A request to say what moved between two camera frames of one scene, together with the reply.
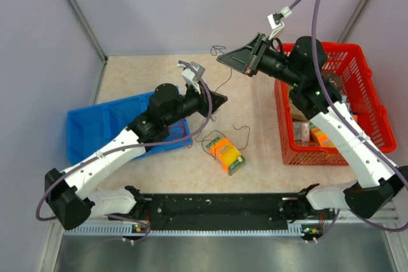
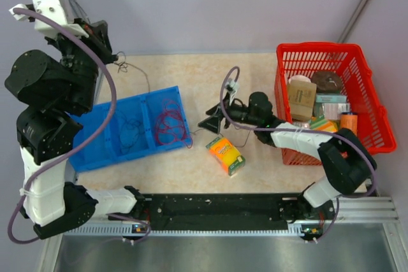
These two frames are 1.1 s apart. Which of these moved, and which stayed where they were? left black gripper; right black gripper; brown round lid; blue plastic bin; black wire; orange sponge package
Moved: black wire; right black gripper; left black gripper
Stayed: brown round lid; orange sponge package; blue plastic bin
